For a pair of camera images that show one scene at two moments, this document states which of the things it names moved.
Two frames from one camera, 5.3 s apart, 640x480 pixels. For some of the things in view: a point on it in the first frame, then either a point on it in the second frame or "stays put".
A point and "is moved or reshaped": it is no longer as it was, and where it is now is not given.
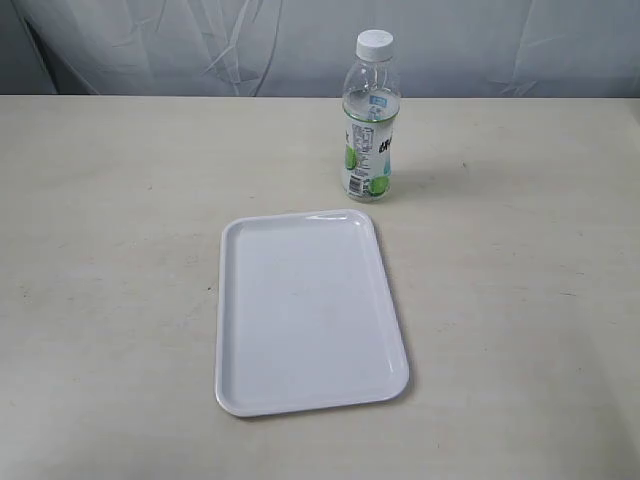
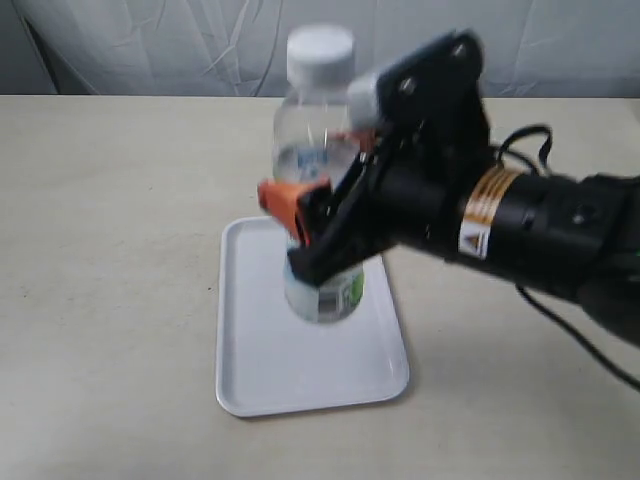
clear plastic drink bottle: (370, 105) is moved or reshaped
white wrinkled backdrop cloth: (443, 48) stays put
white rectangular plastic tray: (306, 317) stays put
